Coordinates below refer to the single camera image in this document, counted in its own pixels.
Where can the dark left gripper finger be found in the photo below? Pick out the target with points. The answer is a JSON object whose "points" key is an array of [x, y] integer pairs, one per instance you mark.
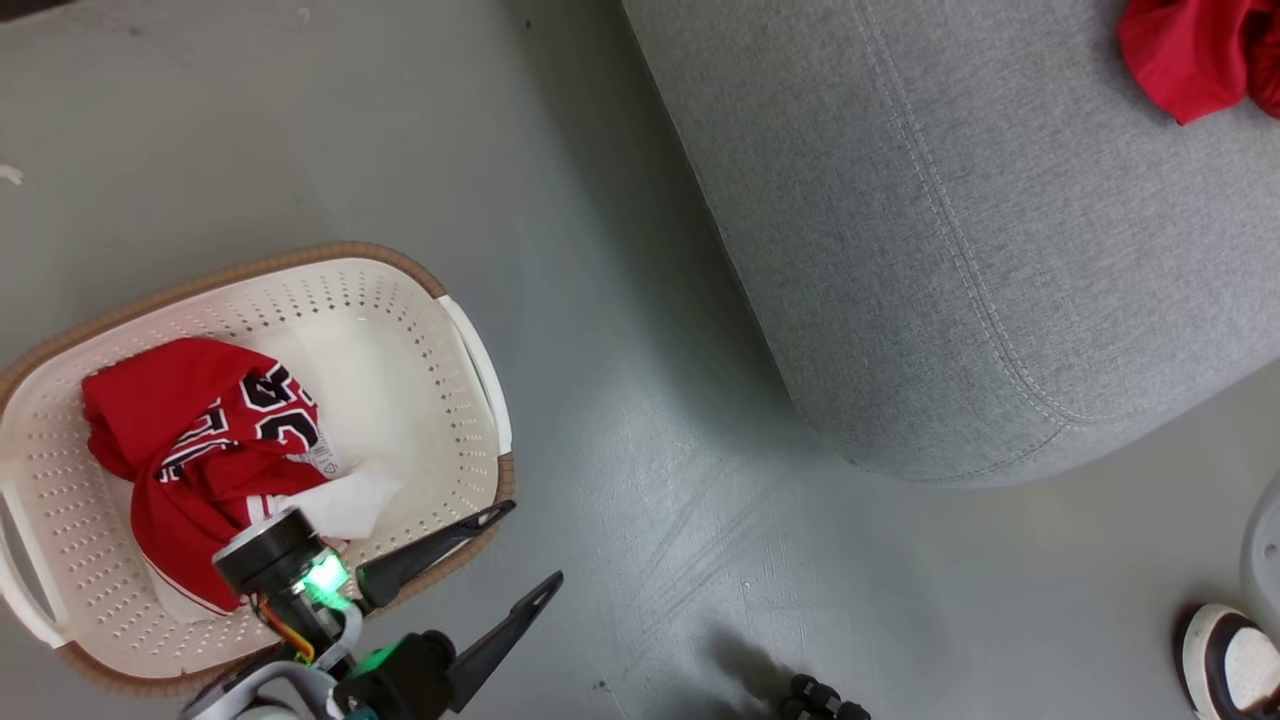
{"points": [[440, 548], [505, 630]]}

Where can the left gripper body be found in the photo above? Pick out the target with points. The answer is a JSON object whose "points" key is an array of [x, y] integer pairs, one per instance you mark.
{"points": [[280, 560]]}

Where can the red numbered basketball jersey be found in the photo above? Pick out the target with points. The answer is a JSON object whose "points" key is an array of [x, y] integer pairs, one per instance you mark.
{"points": [[170, 400]]}

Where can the plain red garment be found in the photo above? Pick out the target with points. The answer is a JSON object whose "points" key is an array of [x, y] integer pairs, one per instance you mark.
{"points": [[1190, 50]]}

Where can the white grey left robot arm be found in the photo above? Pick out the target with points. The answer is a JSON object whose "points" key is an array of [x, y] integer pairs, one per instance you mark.
{"points": [[270, 692]]}

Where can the grey fabric sofa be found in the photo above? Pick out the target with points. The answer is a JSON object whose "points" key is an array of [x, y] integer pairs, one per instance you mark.
{"points": [[950, 250]]}

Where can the cream perforated laundry basket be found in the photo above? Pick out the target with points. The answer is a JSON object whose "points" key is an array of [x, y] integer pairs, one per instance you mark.
{"points": [[420, 330]]}

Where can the black ribbed robot part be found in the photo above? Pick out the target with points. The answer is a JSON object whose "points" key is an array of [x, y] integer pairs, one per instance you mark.
{"points": [[815, 695]]}

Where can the white brown sneaker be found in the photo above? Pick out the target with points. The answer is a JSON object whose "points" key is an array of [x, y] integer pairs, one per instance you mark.
{"points": [[1250, 670]]}

